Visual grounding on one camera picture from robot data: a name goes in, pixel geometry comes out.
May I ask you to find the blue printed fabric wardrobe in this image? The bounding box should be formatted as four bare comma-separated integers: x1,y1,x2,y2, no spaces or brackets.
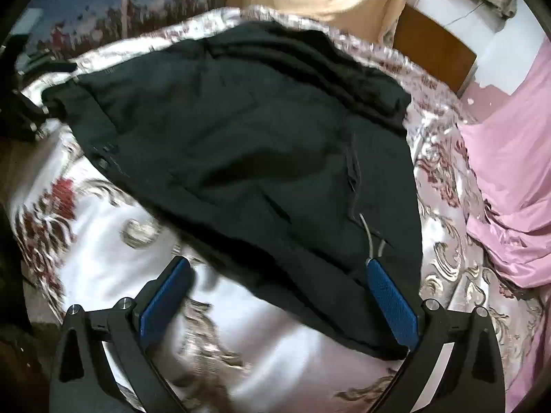
17,0,229,70

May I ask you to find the black jacket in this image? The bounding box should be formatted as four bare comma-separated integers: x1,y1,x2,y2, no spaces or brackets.
43,19,425,360

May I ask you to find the wooden headboard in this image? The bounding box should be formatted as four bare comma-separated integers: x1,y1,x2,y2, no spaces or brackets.
393,6,478,93

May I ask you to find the white cable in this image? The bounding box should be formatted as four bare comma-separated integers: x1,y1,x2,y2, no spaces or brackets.
445,2,485,27

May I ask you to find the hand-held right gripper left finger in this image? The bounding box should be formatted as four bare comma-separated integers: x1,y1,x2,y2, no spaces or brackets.
49,256,192,413

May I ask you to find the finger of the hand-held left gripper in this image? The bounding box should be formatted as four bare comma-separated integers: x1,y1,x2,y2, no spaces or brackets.
13,57,79,77
0,89,49,142

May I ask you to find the pink curtain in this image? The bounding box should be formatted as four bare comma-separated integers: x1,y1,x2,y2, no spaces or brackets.
458,39,551,413

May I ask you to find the floral satin bedspread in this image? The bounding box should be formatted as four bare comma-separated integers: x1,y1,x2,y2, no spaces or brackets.
9,4,547,413

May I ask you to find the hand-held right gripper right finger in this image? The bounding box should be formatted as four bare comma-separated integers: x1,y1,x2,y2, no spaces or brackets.
365,257,506,413

